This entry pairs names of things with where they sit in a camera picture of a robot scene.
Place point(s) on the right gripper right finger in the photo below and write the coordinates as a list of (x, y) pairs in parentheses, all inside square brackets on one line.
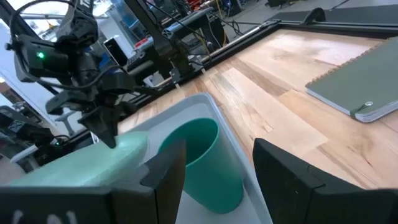
[(295, 193)]

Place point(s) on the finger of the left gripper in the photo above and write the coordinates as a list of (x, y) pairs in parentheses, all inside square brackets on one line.
[(118, 83), (101, 126)]

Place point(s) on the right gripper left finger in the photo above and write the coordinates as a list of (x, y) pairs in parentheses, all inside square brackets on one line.
[(161, 186)]

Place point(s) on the light green plate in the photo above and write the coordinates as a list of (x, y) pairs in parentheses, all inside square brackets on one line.
[(93, 161)]

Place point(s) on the dark green cup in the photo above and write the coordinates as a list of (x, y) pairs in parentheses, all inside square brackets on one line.
[(211, 174)]

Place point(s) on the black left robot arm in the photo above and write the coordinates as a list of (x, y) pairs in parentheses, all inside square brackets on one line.
[(77, 28)]

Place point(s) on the grey plastic tray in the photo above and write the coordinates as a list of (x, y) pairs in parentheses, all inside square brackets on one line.
[(186, 109)]

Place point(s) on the white box device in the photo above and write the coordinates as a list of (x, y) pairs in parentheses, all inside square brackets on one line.
[(115, 49)]

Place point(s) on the green spiral notebook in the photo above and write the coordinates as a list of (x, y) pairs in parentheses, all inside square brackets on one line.
[(357, 77)]

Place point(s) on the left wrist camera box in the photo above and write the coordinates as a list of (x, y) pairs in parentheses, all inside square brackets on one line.
[(40, 59)]

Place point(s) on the black aluminium table frame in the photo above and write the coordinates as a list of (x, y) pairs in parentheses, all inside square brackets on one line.
[(342, 31)]

